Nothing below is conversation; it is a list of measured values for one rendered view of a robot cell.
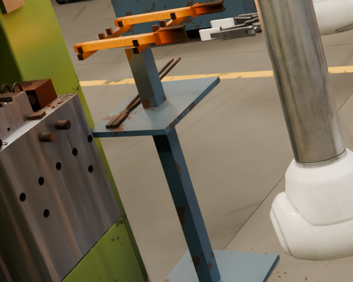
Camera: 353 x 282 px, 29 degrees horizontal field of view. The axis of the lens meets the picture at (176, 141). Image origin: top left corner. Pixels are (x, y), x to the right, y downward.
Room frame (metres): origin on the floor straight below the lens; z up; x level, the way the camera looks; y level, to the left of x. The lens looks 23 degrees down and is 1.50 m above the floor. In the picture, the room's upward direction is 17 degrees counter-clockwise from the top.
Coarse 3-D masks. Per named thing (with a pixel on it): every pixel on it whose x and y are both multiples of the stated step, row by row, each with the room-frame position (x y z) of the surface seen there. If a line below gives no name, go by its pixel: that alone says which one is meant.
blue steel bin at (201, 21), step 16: (112, 0) 5.91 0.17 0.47; (128, 0) 5.82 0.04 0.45; (144, 0) 5.74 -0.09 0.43; (160, 0) 5.65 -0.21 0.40; (176, 0) 5.57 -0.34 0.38; (192, 0) 5.49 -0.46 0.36; (208, 0) 5.41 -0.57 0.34; (224, 0) 5.34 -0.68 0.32; (240, 0) 5.26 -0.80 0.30; (192, 16) 5.51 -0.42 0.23; (208, 16) 5.43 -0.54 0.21; (224, 16) 5.36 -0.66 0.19; (128, 32) 5.88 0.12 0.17; (144, 32) 5.79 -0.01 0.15
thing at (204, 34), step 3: (201, 30) 1.84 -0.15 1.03; (204, 30) 1.83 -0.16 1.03; (207, 30) 1.82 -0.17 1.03; (210, 30) 1.82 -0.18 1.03; (213, 30) 1.81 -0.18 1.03; (216, 30) 1.81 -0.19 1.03; (219, 30) 1.80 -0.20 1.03; (201, 33) 1.84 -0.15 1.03; (204, 33) 1.83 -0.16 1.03; (207, 33) 1.83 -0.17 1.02; (201, 36) 1.84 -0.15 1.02; (204, 36) 1.83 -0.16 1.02; (207, 36) 1.83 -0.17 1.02; (210, 36) 1.82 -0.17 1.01; (201, 39) 1.84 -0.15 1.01; (204, 39) 1.83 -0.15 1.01; (207, 39) 1.83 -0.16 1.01; (210, 39) 1.82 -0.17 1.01
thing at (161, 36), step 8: (152, 32) 1.99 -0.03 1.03; (160, 32) 1.95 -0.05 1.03; (168, 32) 1.94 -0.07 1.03; (176, 32) 1.92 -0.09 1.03; (184, 32) 1.91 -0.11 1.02; (96, 40) 2.11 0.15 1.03; (104, 40) 2.07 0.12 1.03; (112, 40) 2.04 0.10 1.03; (120, 40) 2.02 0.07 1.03; (128, 40) 2.01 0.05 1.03; (144, 40) 1.98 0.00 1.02; (152, 40) 1.96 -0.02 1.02; (160, 40) 1.95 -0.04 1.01; (168, 40) 1.94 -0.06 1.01; (176, 40) 1.92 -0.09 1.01; (184, 40) 1.90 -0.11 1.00; (88, 48) 2.10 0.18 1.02; (96, 48) 2.08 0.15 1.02; (104, 48) 2.06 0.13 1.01
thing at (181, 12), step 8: (176, 8) 2.21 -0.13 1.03; (184, 8) 2.17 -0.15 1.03; (192, 8) 2.14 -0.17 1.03; (200, 8) 2.14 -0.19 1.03; (208, 8) 2.12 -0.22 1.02; (216, 8) 2.11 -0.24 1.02; (224, 8) 2.10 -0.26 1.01; (128, 16) 2.32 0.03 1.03; (136, 16) 2.28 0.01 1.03; (144, 16) 2.25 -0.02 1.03; (152, 16) 2.23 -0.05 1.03; (160, 16) 2.22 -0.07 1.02; (168, 16) 2.20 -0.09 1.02; (128, 24) 2.29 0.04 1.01
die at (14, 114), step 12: (0, 96) 1.95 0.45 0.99; (12, 96) 1.89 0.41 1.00; (24, 96) 1.92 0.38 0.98; (0, 108) 1.84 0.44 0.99; (12, 108) 1.87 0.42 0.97; (24, 108) 1.91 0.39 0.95; (0, 120) 1.82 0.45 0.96; (12, 120) 1.86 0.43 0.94; (24, 120) 1.89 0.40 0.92; (0, 132) 1.81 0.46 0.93
